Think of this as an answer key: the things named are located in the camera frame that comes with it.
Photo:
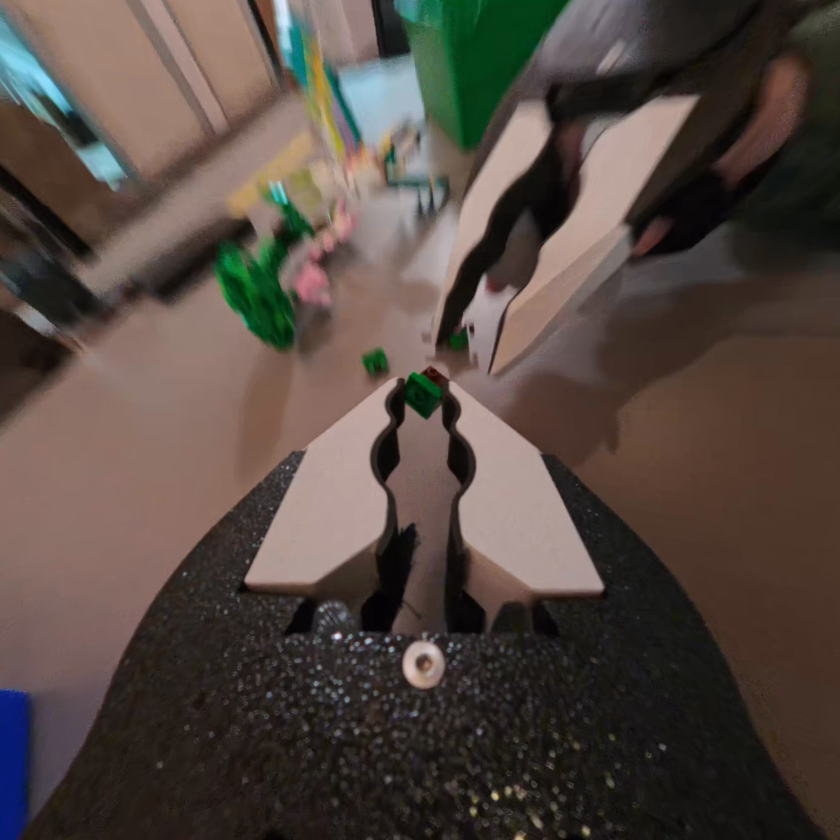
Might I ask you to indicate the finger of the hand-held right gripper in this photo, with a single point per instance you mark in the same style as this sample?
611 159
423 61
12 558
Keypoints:
489 190
604 197

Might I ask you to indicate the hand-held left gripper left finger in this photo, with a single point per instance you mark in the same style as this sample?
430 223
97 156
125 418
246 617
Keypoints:
328 499

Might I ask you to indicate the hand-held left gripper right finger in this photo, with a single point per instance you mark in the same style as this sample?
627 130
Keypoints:
525 525

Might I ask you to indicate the small green lego piece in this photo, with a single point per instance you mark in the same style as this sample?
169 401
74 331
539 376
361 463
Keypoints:
459 340

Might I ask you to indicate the small green lego brick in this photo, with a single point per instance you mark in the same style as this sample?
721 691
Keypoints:
375 361

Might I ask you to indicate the colourful lego bird model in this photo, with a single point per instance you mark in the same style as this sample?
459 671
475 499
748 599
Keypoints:
321 85

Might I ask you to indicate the green lego foliage model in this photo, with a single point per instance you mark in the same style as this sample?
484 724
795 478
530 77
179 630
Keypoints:
259 295

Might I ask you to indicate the person's right hand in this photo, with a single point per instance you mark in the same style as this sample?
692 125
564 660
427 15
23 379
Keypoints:
768 111

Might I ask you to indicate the green plastic bin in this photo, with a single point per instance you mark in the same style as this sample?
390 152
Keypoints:
472 65

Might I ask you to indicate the yellow tape strip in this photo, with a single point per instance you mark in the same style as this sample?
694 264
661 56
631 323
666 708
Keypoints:
275 167

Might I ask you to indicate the blue object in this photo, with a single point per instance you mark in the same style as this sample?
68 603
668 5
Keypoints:
13 754

